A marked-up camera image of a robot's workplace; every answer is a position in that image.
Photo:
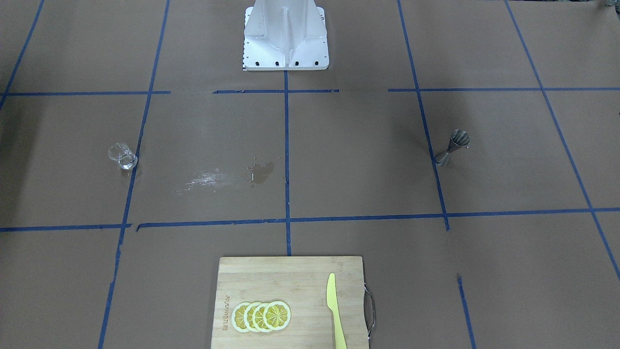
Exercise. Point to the clear glass measuring cup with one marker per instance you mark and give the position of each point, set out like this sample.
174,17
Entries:
121,154

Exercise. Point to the lemon slice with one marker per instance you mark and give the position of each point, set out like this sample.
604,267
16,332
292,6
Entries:
248,316
277,315
258,318
238,317

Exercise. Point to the steel jigger shaker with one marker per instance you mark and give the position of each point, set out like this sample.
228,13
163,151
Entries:
459,139

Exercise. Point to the bamboo cutting board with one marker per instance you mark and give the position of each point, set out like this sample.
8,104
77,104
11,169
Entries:
299,281

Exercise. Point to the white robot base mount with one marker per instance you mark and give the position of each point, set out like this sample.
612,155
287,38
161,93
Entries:
284,35

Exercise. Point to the metal cutting board handle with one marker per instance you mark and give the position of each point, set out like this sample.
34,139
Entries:
369,311

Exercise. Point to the yellow plastic knife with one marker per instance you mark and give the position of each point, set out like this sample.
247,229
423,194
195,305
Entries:
332,303

